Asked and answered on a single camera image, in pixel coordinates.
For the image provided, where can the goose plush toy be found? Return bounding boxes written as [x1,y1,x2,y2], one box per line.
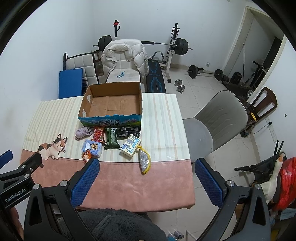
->
[260,152,285,204]

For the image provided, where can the blue tissue pack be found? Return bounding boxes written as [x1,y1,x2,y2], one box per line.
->
[81,140,102,157]

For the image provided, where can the blue board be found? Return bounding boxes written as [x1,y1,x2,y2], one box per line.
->
[58,68,83,99]

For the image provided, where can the chrome dumbbell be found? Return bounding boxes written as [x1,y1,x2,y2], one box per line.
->
[177,84,185,94]
[174,79,183,86]

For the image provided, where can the black snack bag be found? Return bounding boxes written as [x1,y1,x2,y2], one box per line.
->
[115,126,140,138]

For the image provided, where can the floor barbell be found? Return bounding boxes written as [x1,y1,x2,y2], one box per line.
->
[187,65,224,81]

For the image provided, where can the yellow silver scrubber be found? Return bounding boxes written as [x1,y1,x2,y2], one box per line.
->
[138,146,151,175]

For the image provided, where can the orange snack bag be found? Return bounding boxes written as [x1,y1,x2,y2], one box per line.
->
[82,149,92,164]

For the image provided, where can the white puffer jacket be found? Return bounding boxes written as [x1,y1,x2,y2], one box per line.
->
[101,39,149,79]

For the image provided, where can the barbell on rack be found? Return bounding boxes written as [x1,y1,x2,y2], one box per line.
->
[92,20,193,83]

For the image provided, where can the purple cloth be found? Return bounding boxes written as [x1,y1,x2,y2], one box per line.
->
[75,127,94,140]

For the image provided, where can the grey chair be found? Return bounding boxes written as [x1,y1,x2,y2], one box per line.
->
[183,90,248,163]

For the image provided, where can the black fleece clothing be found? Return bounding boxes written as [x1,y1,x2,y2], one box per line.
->
[79,208,167,240]

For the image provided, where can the cardboard box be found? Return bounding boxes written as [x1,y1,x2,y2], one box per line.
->
[78,82,142,128]

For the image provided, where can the red plastic bag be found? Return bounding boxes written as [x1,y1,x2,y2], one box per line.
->
[273,157,296,211]

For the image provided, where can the green snack bag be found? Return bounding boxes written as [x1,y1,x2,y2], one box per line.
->
[104,128,120,150]

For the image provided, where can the white padded chair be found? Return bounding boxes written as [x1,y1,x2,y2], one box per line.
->
[106,60,140,83]

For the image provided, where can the white tufted chair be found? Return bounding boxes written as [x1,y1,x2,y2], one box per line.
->
[63,52,99,85]

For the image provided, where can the blue packet on chair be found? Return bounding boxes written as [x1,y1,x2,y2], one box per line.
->
[116,71,125,78]

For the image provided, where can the red snack bag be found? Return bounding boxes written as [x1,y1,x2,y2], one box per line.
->
[91,126,105,143]

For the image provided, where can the weight bench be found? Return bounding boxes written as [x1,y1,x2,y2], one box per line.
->
[146,51,166,93]

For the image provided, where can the blue white tissue box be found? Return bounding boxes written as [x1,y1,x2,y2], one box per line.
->
[120,134,142,158]

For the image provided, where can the brown wooden chair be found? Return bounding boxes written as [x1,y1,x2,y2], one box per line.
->
[240,86,278,137]

